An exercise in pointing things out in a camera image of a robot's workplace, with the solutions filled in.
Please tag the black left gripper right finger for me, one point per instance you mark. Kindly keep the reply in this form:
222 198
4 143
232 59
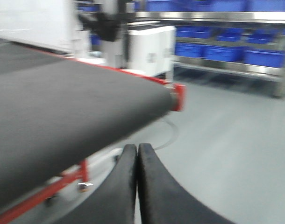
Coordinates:
163 200

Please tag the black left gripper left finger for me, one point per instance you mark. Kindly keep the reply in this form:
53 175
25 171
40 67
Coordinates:
113 202

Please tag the dark conveyor belt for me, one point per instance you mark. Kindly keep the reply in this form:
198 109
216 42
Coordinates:
63 109

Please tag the steel shelf rack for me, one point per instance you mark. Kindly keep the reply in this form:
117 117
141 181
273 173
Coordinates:
242 38

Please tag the white control cabinet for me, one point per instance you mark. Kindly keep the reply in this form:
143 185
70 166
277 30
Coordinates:
151 49

